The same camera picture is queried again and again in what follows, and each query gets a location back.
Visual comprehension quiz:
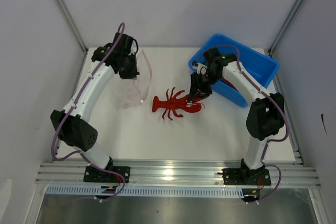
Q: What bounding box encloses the blue plastic bin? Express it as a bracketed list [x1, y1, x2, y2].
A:
[188, 34, 280, 109]

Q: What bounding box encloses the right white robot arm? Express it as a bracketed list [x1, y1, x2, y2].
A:
[188, 47, 288, 184]

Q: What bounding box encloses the red toy lobster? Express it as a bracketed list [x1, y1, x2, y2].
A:
[151, 87, 205, 121]

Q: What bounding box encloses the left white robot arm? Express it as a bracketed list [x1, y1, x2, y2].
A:
[50, 33, 139, 182]

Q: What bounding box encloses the clear zip top bag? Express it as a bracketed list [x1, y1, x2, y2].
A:
[113, 48, 152, 110]

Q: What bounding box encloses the slotted cable duct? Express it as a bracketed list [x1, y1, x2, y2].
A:
[46, 184, 244, 198]

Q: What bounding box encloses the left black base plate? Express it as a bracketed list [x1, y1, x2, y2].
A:
[83, 166, 131, 184]

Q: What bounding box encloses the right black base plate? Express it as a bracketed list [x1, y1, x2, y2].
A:
[217, 167, 271, 186]

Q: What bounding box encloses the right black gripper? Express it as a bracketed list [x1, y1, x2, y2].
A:
[188, 69, 223, 104]

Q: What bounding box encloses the aluminium rail frame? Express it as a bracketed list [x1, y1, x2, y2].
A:
[35, 158, 321, 188]

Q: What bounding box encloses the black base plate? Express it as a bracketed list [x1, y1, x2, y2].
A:
[83, 166, 131, 184]
[217, 167, 271, 186]

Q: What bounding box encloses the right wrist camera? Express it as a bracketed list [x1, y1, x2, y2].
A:
[192, 61, 208, 75]

